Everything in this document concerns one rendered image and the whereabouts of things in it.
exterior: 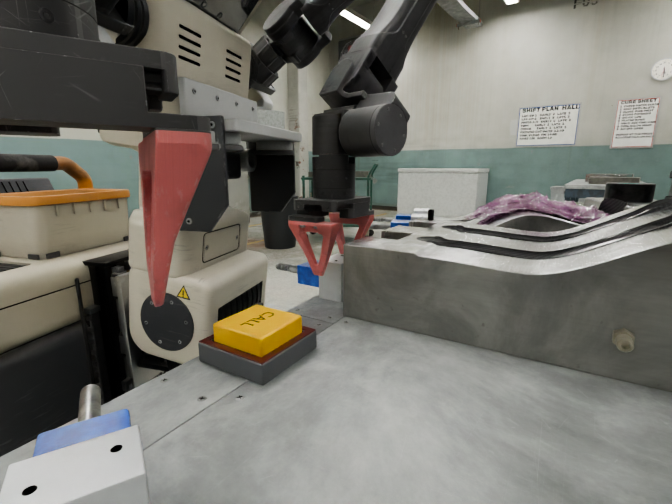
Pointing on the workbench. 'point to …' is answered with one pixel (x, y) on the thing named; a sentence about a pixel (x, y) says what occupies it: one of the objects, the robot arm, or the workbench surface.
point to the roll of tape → (636, 192)
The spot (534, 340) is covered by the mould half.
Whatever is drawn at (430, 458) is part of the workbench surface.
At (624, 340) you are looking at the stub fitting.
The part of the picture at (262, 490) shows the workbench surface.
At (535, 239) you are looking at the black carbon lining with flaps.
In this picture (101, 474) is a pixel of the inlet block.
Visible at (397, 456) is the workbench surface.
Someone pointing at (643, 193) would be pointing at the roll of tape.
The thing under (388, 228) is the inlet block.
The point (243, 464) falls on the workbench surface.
